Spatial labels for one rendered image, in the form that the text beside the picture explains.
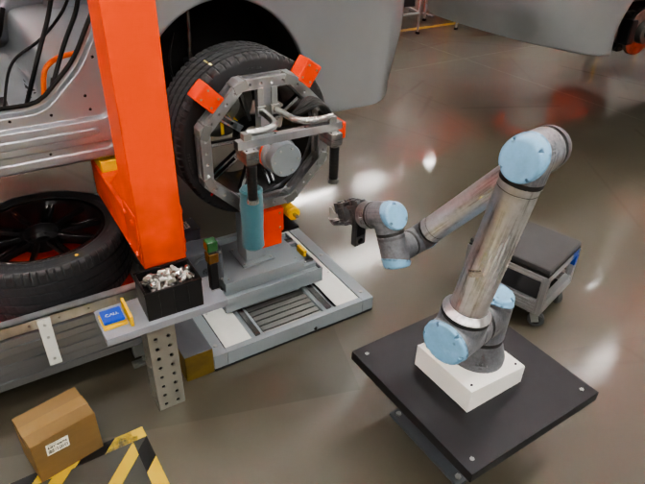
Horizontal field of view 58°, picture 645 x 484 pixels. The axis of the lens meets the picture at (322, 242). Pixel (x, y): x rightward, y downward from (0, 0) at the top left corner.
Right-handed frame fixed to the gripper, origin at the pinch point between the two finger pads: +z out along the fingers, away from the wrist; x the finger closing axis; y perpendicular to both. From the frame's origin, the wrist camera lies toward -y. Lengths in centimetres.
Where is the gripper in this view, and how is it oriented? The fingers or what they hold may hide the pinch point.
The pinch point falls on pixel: (332, 220)
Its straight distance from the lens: 210.8
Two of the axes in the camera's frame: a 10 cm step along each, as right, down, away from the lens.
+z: -5.5, -0.5, 8.3
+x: -8.0, 3.1, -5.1
